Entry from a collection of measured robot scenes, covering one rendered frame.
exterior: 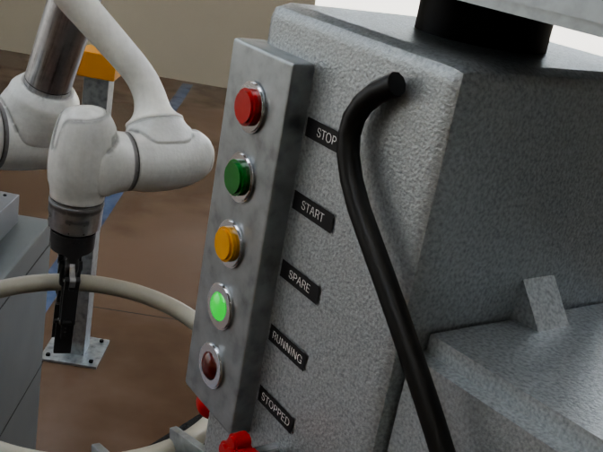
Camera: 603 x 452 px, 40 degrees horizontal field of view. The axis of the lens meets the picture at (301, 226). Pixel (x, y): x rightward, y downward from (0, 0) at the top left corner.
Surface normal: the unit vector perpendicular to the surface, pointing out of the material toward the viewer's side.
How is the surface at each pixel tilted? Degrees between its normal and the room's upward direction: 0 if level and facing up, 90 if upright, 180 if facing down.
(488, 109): 90
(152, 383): 0
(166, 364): 0
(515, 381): 4
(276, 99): 90
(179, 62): 90
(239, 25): 90
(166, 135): 48
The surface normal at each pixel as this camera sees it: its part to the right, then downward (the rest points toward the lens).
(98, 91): -0.02, 0.35
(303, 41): -0.83, 0.06
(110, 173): 0.63, 0.42
